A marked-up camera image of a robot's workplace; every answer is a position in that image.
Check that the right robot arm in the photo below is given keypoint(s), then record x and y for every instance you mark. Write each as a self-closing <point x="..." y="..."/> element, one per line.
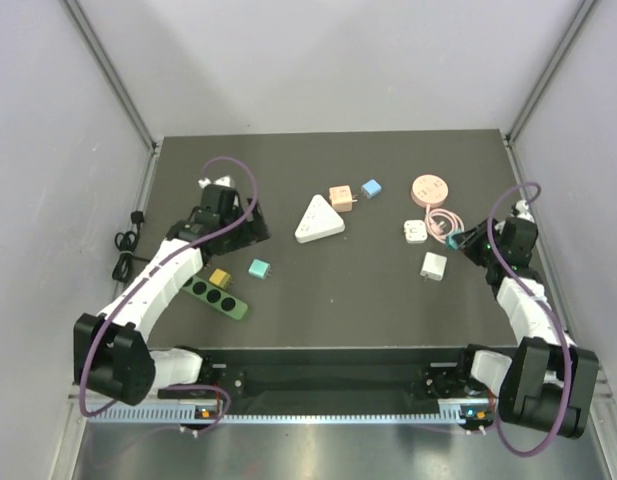
<point x="530" y="383"/>

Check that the white plug adapter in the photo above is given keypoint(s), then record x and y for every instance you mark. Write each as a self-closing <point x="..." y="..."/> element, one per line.
<point x="433" y="266"/>

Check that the green power strip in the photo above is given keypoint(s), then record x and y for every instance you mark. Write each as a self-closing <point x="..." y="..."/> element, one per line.
<point x="216" y="298"/>

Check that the white triangular power strip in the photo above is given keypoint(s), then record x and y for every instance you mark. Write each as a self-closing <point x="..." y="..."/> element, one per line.
<point x="319" y="221"/>

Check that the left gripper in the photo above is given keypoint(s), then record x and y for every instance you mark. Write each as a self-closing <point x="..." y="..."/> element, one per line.
<point x="253" y="231"/>

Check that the pink round socket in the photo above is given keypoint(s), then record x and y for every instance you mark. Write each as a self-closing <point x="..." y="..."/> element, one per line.
<point x="429" y="190"/>

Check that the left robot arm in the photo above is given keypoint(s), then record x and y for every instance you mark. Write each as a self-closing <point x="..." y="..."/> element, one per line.
<point x="110" y="352"/>

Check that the yellow plug adapter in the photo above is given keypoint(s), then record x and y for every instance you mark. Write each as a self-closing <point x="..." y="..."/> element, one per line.
<point x="220" y="278"/>

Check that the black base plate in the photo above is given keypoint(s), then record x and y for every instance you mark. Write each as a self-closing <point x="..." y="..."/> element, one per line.
<point x="340" y="381"/>

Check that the white cylindrical plug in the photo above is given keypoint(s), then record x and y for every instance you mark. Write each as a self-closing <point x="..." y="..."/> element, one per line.
<point x="415" y="231"/>

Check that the blue plug adapter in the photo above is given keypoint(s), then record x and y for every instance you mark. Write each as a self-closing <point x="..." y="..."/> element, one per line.
<point x="371" y="188"/>

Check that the pink cube socket adapter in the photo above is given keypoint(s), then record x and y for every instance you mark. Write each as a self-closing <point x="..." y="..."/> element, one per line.
<point x="341" y="198"/>

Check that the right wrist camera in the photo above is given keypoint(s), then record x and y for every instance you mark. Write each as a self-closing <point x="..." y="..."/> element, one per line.
<point x="521" y="210"/>

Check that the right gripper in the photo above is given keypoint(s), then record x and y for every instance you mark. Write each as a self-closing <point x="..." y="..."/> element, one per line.
<point x="472" y="239"/>

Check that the dark teal plug adapter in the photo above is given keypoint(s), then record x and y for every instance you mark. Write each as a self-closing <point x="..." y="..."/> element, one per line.
<point x="452" y="243"/>

